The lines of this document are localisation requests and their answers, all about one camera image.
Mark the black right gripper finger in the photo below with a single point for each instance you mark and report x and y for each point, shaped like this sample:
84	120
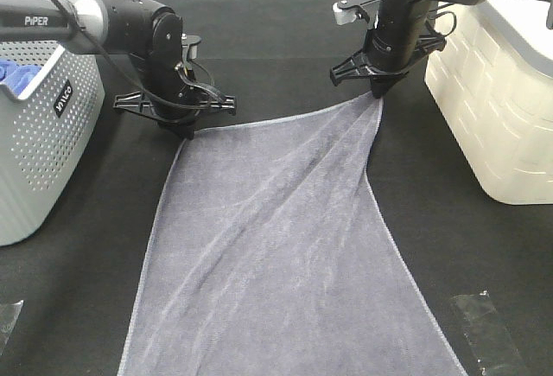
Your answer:
382	83

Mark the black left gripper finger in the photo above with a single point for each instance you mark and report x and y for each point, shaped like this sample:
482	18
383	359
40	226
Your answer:
182	131

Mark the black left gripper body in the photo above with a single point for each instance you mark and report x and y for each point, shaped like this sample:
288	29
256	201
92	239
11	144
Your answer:
172	97

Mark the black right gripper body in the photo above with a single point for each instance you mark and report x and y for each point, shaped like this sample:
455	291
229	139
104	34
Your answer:
400	39

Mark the grey microfibre towel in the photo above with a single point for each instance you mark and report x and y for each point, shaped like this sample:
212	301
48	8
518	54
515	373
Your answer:
269	256

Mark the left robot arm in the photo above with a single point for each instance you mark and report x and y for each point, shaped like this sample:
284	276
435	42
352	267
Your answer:
150	33

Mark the blue towel in basket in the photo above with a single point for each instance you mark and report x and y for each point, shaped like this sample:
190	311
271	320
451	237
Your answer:
17	77

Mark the cream plastic storage basket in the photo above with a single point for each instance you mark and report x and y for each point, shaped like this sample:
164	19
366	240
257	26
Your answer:
493	85

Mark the black table mat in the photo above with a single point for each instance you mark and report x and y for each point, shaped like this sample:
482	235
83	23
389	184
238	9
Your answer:
77	276

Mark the grey perforated laundry basket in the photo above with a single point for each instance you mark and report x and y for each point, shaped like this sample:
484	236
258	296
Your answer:
44	131

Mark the left clear tape strip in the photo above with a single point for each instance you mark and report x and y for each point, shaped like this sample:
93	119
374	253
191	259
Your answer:
9	313

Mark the clear tape strip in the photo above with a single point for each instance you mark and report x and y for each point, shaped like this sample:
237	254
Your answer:
487	335
9	313

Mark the right clear tape strip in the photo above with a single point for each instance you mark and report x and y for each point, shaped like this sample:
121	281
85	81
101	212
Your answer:
487	335

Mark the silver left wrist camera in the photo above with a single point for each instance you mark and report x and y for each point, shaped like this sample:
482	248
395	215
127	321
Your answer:
190	45

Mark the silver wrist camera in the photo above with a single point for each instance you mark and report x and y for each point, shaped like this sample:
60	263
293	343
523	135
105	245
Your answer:
348	11
190	45

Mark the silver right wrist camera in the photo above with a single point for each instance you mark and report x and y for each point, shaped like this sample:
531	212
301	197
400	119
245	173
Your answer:
348	11

